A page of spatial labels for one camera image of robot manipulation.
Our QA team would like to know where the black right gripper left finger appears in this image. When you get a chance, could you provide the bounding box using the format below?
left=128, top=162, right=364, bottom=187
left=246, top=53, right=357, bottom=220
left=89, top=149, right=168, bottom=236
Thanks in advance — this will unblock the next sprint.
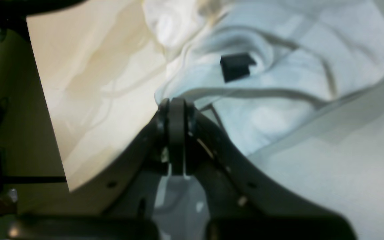
left=7, top=98, right=179, bottom=240

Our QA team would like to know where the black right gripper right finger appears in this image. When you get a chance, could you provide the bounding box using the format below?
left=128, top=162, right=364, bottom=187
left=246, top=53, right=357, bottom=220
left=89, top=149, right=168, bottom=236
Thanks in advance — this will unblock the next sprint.
left=177, top=98, right=357, bottom=240

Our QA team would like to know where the white t-shirt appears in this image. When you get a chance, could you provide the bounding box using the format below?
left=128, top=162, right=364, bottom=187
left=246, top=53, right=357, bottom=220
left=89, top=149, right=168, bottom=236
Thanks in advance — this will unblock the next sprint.
left=143, top=0, right=384, bottom=156

